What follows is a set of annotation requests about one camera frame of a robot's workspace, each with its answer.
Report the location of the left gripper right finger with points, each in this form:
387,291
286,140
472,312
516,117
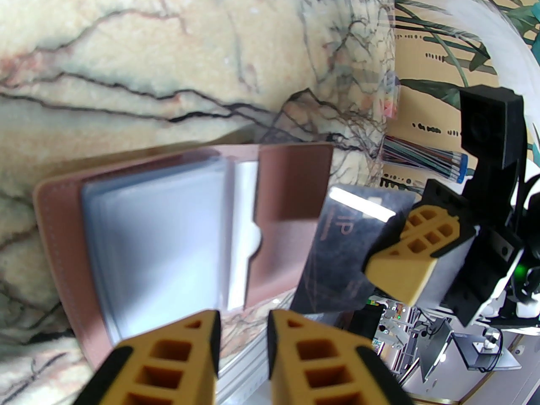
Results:
320,365

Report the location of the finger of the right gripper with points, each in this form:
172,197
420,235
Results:
400,274

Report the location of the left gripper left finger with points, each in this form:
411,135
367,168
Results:
168,361

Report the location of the black VIP card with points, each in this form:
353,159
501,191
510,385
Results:
341,260

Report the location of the pink leather card holder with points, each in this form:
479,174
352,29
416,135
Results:
63,234

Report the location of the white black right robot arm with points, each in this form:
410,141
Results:
527,308

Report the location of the black computer monitor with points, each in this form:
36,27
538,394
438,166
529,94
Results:
436,348

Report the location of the pencil tube with blue lid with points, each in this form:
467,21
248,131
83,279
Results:
422,158

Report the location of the coloured marker pack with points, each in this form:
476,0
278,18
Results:
391,97

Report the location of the aluminium frame rail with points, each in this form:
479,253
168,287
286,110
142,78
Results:
253,365

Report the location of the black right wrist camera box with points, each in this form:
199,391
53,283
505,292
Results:
489,120

